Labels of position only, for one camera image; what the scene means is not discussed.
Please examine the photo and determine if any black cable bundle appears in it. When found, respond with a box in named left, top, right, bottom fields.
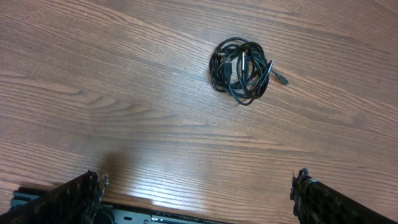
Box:
left=208, top=37, right=289, bottom=106

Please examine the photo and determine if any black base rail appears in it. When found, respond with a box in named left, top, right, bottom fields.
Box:
left=10, top=187, right=229, bottom=224

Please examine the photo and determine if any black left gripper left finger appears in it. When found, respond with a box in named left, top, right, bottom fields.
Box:
left=1, top=170, right=109, bottom=224

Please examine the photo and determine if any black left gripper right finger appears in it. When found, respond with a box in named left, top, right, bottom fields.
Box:
left=290, top=168, right=397, bottom=224

